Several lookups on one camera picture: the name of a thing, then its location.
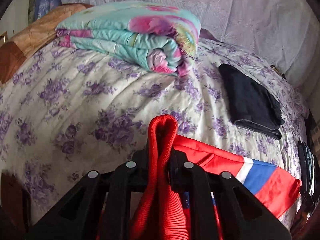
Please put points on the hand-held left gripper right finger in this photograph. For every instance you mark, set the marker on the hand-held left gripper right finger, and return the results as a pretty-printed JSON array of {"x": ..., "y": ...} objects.
[{"x": 178, "y": 166}]

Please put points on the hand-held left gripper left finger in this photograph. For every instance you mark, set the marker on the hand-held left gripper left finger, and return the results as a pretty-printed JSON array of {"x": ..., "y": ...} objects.
[{"x": 140, "y": 160}]

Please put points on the red white blue jacket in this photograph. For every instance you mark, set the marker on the red white blue jacket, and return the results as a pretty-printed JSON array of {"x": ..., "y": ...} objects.
[{"x": 162, "y": 205}]

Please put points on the folded black pants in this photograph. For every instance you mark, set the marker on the folded black pants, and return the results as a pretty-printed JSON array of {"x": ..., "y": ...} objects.
[{"x": 250, "y": 100}]

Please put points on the purple floral bedsheet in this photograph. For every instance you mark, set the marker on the purple floral bedsheet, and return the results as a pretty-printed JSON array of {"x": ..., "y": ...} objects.
[{"x": 87, "y": 100}]

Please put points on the folded teal pink floral quilt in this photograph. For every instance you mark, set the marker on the folded teal pink floral quilt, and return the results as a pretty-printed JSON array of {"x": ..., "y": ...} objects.
[{"x": 130, "y": 37}]

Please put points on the dark blue jeans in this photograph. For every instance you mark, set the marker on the dark blue jeans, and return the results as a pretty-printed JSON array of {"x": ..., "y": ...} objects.
[{"x": 307, "y": 167}]

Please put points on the brown orange blanket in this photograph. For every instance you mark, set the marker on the brown orange blanket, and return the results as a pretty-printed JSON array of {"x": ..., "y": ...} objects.
[{"x": 27, "y": 40}]

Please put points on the green patterned cloth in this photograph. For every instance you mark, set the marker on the green patterned cloth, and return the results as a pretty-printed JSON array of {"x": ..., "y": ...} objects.
[{"x": 31, "y": 3}]

